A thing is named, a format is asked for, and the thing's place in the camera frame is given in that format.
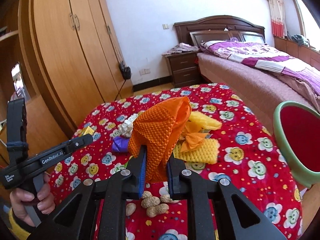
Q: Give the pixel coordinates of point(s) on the clothes on nightstand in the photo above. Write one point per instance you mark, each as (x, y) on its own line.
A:
(181, 48)

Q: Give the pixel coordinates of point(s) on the dark wooden nightstand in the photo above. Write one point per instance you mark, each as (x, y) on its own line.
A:
(183, 69)

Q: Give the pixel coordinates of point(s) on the dark wooden headboard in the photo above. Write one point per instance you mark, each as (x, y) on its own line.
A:
(219, 27)

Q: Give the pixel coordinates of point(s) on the long wooden window cabinet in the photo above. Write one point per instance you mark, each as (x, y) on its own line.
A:
(306, 54)

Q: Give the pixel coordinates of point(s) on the yellow foam mesh sleeve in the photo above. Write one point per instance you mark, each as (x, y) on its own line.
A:
(198, 121)

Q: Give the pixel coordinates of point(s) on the red smiley flower tablecloth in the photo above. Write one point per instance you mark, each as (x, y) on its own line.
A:
(241, 150)

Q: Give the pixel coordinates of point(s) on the purple crumpled wrapper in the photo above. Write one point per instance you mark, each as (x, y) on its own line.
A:
(120, 144)

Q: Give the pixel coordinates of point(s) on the green clothes on cabinet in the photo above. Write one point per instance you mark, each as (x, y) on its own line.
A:
(300, 40)

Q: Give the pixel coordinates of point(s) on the orange foam mesh net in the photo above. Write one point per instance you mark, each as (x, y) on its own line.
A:
(159, 129)

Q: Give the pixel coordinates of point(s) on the white tissue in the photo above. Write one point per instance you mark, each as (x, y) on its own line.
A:
(126, 127)

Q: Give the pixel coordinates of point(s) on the red white curtain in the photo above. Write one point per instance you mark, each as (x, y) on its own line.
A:
(277, 11)

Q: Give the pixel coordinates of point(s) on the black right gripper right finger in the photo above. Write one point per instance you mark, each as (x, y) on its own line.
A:
(217, 209)

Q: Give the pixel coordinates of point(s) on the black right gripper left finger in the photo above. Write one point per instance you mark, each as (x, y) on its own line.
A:
(97, 206)

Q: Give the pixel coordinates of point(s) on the yellow foam mesh pad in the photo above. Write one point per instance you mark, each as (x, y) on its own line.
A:
(200, 151)

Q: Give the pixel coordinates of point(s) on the bed with pink sheet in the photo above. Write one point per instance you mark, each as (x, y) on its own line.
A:
(262, 91)

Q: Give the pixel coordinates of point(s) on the black bag on wardrobe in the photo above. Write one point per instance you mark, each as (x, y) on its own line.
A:
(125, 71)

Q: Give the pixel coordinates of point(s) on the small yellow box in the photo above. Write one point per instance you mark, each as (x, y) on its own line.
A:
(87, 130)

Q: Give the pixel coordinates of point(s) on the red bin with green rim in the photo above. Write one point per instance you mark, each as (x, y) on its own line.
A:
(296, 131)

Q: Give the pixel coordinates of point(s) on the peanut in shell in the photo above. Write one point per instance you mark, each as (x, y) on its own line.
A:
(130, 209)
(151, 201)
(160, 209)
(166, 199)

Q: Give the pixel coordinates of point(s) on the person's left hand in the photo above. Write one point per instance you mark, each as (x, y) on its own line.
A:
(19, 196)

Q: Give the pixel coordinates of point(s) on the wooden wardrobe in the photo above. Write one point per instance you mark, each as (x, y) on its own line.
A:
(70, 59)

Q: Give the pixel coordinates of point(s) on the purple white quilt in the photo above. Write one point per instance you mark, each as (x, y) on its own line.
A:
(264, 57)

